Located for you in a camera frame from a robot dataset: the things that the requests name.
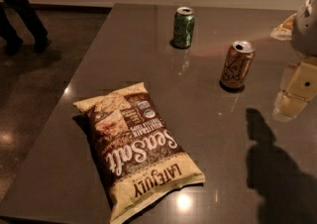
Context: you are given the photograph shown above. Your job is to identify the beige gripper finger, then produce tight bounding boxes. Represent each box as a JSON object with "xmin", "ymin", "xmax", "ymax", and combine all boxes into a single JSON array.
[{"xmin": 272, "ymin": 91, "xmax": 307, "ymax": 122}]

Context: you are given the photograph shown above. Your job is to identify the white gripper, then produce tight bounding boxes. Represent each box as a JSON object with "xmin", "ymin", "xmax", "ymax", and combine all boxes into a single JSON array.
[{"xmin": 280, "ymin": 0, "xmax": 317, "ymax": 102}]

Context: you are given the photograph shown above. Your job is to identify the orange soda can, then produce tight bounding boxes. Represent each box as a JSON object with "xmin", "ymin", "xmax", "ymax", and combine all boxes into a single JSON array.
[{"xmin": 220, "ymin": 41, "xmax": 256, "ymax": 92}]

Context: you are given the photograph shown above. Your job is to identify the green soda can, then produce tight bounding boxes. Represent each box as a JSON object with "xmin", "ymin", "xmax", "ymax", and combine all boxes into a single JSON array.
[{"xmin": 172, "ymin": 7, "xmax": 195, "ymax": 49}]

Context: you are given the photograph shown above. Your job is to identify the sea salt chips bag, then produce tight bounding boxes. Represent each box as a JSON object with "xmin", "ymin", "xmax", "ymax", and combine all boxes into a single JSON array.
[{"xmin": 74, "ymin": 83, "xmax": 205, "ymax": 224}]

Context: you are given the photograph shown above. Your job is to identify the person's dark legs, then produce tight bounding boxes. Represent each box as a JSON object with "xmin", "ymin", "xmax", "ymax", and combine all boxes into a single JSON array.
[{"xmin": 0, "ymin": 0, "xmax": 49, "ymax": 55}]

